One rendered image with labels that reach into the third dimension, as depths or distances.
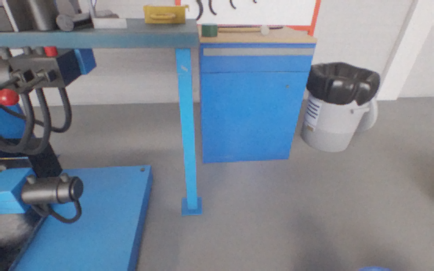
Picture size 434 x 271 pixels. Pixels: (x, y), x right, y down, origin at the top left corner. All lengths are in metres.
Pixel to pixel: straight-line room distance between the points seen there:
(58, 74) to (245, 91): 1.09
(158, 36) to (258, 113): 1.04
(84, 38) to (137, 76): 1.97
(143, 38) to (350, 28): 2.65
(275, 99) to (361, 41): 1.84
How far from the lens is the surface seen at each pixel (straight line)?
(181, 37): 0.77
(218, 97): 1.52
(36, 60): 0.78
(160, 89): 2.79
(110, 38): 0.81
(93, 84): 2.97
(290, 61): 1.55
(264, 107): 1.62
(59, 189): 1.07
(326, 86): 1.89
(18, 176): 1.16
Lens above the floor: 1.17
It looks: 33 degrees down
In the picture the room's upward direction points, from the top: 1 degrees clockwise
